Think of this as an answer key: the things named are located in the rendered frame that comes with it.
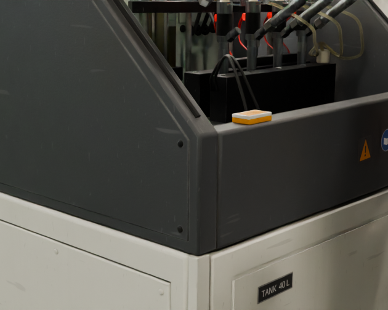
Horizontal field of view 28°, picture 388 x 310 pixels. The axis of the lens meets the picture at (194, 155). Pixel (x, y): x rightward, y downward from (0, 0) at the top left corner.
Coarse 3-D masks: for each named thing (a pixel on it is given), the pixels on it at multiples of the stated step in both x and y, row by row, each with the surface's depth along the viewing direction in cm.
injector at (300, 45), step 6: (300, 12) 151; (312, 24) 151; (300, 30) 152; (306, 30) 152; (300, 36) 153; (306, 36) 153; (300, 42) 153; (306, 42) 153; (300, 48) 153; (306, 48) 153; (300, 54) 153; (306, 54) 154; (300, 60) 154
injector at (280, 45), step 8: (272, 8) 146; (272, 16) 146; (280, 24) 146; (272, 32) 148; (280, 32) 146; (288, 32) 145; (280, 40) 147; (280, 48) 147; (280, 56) 148; (280, 64) 148
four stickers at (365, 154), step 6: (384, 132) 130; (366, 138) 126; (384, 138) 131; (360, 144) 125; (366, 144) 126; (384, 144) 131; (360, 150) 125; (366, 150) 127; (384, 150) 131; (360, 156) 126; (366, 156) 127
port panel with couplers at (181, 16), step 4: (180, 0) 166; (184, 0) 167; (216, 0) 173; (204, 12) 172; (212, 12) 174; (180, 16) 166; (184, 16) 167; (192, 16) 169; (204, 16) 172; (180, 20) 167; (184, 20) 168; (192, 20) 169; (200, 20) 171; (208, 20) 173
